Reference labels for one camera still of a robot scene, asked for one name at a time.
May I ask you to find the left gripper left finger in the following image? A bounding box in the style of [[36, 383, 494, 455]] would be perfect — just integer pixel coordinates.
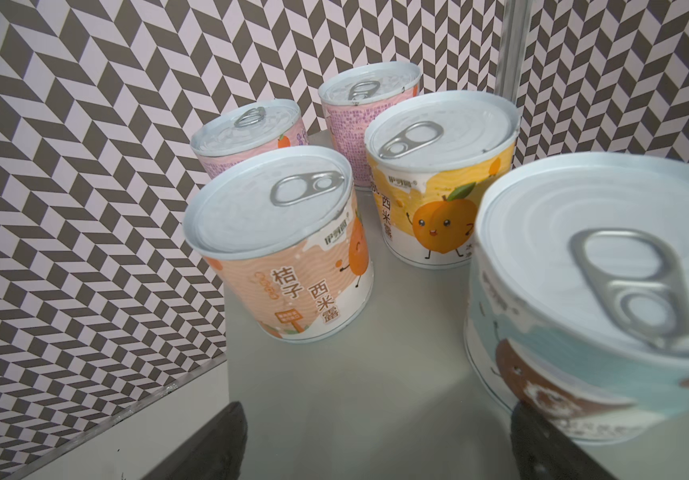
[[142, 401, 248, 480]]

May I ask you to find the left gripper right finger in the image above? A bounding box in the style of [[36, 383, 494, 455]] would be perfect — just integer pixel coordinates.
[[510, 401, 615, 480]]

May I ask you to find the orange label can front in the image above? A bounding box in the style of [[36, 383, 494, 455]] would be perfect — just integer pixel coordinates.
[[365, 90, 520, 269]]

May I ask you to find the pink label can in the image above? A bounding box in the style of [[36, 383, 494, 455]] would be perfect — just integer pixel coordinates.
[[318, 61, 422, 189], [190, 99, 308, 179]]

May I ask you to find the grey metal cabinet box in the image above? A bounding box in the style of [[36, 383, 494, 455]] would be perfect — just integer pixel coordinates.
[[226, 207, 689, 479]]

